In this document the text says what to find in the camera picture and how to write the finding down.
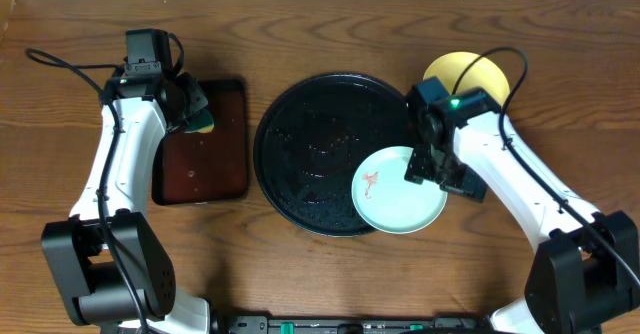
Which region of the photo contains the round black tray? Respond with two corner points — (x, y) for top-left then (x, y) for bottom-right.
(253, 73), (415, 237)

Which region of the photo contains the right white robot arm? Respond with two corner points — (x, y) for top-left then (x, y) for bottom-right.
(405, 87), (639, 333)

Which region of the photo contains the green yellow sponge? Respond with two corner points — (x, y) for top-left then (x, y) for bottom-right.
(184, 109), (215, 134)

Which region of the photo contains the dark red rectangular tray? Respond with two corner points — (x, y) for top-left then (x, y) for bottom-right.
(151, 79), (249, 206)

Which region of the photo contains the light blue plate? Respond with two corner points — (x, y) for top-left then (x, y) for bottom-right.
(351, 146), (447, 234)

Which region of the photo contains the yellow plate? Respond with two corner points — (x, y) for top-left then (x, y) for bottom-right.
(423, 52), (510, 105)

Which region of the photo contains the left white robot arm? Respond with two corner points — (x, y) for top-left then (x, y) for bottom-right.
(41, 73), (212, 333)

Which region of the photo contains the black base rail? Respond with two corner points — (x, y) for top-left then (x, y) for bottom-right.
(210, 311), (497, 334)

